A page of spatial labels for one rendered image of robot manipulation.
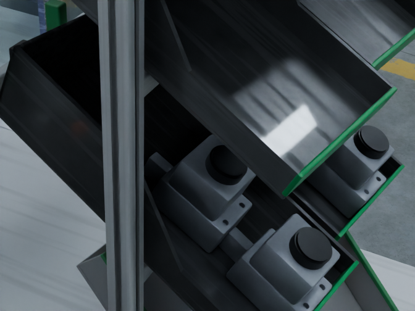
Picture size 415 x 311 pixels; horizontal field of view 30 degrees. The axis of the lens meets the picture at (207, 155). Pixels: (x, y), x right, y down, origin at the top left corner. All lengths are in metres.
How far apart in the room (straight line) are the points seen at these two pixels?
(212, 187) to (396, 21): 0.22
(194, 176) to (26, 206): 0.70
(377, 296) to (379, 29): 0.33
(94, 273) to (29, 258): 0.51
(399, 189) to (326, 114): 2.28
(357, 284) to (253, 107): 0.41
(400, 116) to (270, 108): 2.72
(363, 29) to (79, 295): 0.60
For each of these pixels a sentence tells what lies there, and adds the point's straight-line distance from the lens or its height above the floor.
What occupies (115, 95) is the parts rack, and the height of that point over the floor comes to 1.39.
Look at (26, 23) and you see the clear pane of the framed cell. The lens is 1.44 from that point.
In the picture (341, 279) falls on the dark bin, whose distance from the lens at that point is 0.62.
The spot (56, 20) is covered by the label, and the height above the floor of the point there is 1.33.
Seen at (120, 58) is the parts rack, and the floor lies 1.42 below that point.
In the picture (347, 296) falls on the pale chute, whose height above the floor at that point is 1.03.
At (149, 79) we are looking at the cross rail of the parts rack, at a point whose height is 1.39.
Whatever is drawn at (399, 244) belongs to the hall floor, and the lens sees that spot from 2.57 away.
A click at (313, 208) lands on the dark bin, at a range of 0.66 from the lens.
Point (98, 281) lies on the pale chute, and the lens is 0.63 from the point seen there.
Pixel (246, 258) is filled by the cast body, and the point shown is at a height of 1.24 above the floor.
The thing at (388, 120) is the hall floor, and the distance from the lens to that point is 3.17.
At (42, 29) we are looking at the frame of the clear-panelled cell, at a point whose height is 1.01.
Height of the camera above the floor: 1.63
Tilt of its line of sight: 35 degrees down
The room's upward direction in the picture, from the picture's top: 3 degrees clockwise
